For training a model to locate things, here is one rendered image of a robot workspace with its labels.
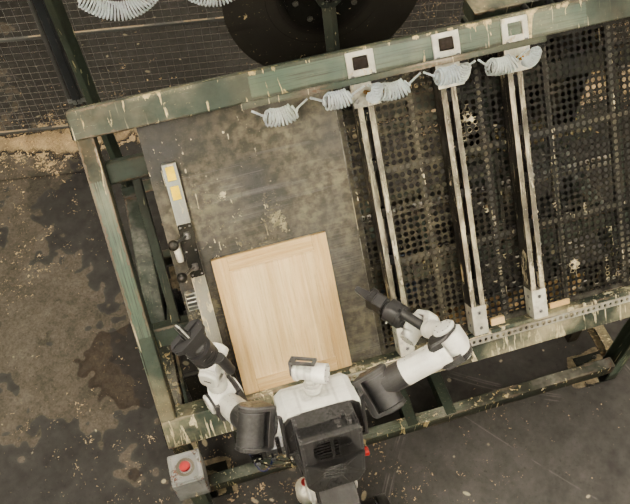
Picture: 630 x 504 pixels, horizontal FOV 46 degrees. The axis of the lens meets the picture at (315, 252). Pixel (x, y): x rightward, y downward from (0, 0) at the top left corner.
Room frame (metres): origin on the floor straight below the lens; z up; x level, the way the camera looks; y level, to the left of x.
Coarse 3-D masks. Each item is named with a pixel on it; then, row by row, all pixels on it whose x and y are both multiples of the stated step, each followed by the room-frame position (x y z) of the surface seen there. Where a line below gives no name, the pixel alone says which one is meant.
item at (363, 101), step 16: (352, 64) 1.97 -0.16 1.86; (368, 64) 1.97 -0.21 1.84; (384, 80) 1.85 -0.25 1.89; (368, 96) 1.85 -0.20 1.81; (368, 112) 1.90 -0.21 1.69; (368, 128) 1.89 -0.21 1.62; (368, 144) 1.83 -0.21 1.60; (368, 160) 1.79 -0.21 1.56; (368, 176) 1.76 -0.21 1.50; (384, 176) 1.76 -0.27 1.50; (368, 192) 1.75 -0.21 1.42; (384, 192) 1.72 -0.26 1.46; (384, 208) 1.69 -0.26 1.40; (384, 224) 1.67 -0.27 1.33; (384, 240) 1.61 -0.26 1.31; (384, 256) 1.57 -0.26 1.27; (384, 272) 1.55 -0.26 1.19; (400, 272) 1.53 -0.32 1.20; (400, 288) 1.49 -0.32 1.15; (400, 352) 1.33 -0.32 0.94
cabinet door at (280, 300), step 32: (224, 256) 1.56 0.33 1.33; (256, 256) 1.56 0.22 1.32; (288, 256) 1.57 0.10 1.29; (320, 256) 1.58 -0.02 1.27; (224, 288) 1.47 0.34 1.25; (256, 288) 1.48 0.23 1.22; (288, 288) 1.49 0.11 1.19; (320, 288) 1.50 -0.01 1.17; (256, 320) 1.40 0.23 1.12; (288, 320) 1.41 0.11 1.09; (320, 320) 1.42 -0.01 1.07; (256, 352) 1.32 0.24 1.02; (288, 352) 1.32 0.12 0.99; (320, 352) 1.33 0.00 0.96; (256, 384) 1.23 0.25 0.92
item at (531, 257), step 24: (504, 24) 2.12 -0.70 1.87; (504, 96) 2.03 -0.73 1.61; (528, 144) 1.89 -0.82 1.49; (528, 168) 1.84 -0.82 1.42; (528, 192) 1.79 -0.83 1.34; (528, 216) 1.74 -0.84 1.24; (528, 240) 1.66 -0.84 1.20; (528, 264) 1.60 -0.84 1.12; (528, 288) 1.55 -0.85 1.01; (528, 312) 1.50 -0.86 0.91
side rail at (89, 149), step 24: (96, 144) 1.76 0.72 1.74; (96, 168) 1.69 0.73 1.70; (96, 192) 1.64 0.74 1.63; (120, 240) 1.54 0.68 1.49; (120, 264) 1.48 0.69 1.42; (120, 288) 1.42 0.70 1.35; (144, 312) 1.37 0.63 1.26; (144, 336) 1.31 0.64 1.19; (144, 360) 1.25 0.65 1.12; (168, 384) 1.23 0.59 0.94; (168, 408) 1.13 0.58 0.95
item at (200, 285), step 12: (168, 192) 1.67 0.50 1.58; (180, 192) 1.67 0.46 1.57; (180, 204) 1.64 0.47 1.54; (180, 216) 1.62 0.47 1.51; (192, 228) 1.59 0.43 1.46; (204, 276) 1.48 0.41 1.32; (204, 288) 1.45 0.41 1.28; (204, 300) 1.42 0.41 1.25; (204, 312) 1.39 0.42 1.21; (204, 324) 1.36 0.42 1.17; (216, 324) 1.37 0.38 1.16; (216, 336) 1.34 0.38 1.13
